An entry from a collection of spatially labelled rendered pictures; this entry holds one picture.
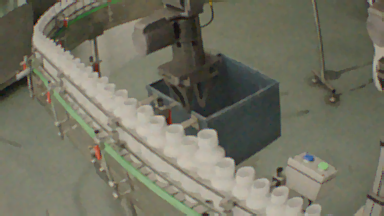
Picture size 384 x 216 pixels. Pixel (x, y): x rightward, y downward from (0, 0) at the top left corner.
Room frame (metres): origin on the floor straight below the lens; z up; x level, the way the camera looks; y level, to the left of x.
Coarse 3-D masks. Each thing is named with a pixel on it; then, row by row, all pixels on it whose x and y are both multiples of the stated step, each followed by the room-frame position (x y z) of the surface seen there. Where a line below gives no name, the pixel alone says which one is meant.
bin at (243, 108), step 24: (240, 72) 1.77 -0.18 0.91; (168, 96) 1.72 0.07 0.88; (216, 96) 1.83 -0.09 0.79; (240, 96) 1.78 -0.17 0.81; (264, 96) 1.55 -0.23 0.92; (192, 120) 1.47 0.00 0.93; (216, 120) 1.45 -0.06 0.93; (240, 120) 1.50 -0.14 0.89; (264, 120) 1.55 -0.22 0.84; (240, 144) 1.49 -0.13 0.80; (264, 144) 1.55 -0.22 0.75
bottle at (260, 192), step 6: (258, 180) 0.83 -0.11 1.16; (264, 180) 0.83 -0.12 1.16; (252, 186) 0.81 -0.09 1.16; (258, 186) 0.83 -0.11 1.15; (264, 186) 0.83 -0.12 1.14; (252, 192) 0.81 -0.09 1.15; (258, 192) 0.80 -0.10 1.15; (264, 192) 0.80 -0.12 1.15; (270, 192) 0.82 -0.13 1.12; (252, 198) 0.81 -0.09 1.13; (258, 198) 0.80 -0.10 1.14; (264, 198) 0.80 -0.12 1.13; (270, 198) 0.80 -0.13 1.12; (246, 204) 0.81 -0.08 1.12; (252, 204) 0.80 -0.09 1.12; (258, 204) 0.79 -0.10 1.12; (264, 204) 0.79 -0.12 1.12; (258, 210) 0.79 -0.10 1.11; (264, 210) 0.79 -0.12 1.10
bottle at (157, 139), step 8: (152, 120) 1.12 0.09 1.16; (160, 120) 1.12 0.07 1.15; (152, 128) 1.09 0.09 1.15; (160, 128) 1.09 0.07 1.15; (152, 136) 1.10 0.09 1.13; (160, 136) 1.09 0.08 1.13; (152, 144) 1.08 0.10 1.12; (160, 144) 1.08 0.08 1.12; (160, 152) 1.08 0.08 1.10; (152, 160) 1.10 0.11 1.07; (160, 160) 1.08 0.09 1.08; (160, 168) 1.08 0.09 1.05; (168, 176) 1.08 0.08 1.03
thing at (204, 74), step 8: (200, 72) 0.94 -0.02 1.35; (208, 72) 0.94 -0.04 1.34; (216, 72) 0.95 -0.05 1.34; (184, 80) 0.93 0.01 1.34; (192, 80) 0.93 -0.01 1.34; (200, 80) 0.93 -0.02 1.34; (208, 80) 0.95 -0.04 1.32; (216, 80) 0.96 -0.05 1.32; (200, 88) 0.99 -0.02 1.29; (208, 88) 0.95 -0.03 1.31; (200, 96) 0.98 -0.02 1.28; (208, 96) 0.96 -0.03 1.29; (200, 104) 0.98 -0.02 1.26
